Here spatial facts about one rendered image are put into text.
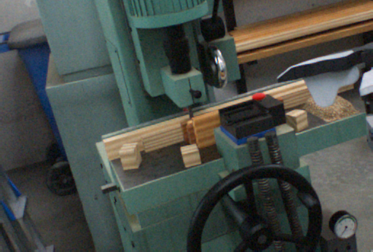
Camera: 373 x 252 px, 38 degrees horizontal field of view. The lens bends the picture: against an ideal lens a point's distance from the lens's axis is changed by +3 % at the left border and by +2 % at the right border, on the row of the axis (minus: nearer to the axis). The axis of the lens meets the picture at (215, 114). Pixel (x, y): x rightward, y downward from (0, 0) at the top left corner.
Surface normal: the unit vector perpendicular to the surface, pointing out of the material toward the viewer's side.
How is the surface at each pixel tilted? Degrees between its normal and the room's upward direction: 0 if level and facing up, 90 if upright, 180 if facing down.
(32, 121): 90
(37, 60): 95
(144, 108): 90
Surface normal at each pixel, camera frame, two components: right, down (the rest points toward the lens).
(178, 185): 0.34, 0.29
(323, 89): -0.13, 0.34
